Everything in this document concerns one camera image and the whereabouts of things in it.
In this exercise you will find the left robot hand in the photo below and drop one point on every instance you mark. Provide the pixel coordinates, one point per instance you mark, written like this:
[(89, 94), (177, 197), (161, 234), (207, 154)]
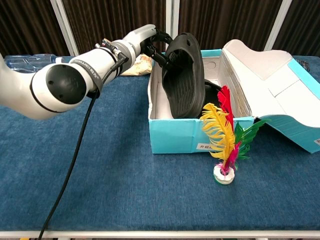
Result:
[(141, 35)]

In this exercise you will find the black rubber slipper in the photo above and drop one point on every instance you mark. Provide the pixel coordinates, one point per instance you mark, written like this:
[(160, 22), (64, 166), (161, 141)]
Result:
[(185, 92), (212, 95)]

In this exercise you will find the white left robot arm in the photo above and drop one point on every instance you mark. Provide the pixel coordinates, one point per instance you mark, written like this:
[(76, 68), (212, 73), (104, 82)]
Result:
[(62, 82)]

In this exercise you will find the light blue cardboard shoe box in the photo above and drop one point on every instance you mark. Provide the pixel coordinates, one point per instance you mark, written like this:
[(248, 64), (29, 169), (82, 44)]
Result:
[(175, 137)]

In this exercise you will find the clear plastic snack bag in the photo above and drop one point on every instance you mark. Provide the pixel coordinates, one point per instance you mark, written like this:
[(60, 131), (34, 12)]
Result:
[(142, 66)]

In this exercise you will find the clear bottle with white cap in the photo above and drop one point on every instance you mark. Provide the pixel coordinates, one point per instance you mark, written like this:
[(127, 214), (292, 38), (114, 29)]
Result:
[(30, 61)]

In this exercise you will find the colourful feather shuttlecock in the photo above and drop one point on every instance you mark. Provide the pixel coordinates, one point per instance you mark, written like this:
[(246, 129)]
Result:
[(220, 130)]

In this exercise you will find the grey knitted glove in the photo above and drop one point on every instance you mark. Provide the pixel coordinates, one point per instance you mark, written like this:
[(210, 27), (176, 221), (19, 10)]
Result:
[(303, 65)]

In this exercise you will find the blue table cloth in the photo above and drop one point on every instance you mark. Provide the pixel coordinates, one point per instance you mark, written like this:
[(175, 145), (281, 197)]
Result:
[(150, 205)]

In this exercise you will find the white partition post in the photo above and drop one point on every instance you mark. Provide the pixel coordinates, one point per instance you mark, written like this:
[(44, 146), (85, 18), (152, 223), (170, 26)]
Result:
[(66, 30), (277, 27), (172, 15)]

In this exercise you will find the white table frame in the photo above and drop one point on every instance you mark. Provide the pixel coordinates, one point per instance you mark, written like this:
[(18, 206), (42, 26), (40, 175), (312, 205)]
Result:
[(160, 234)]

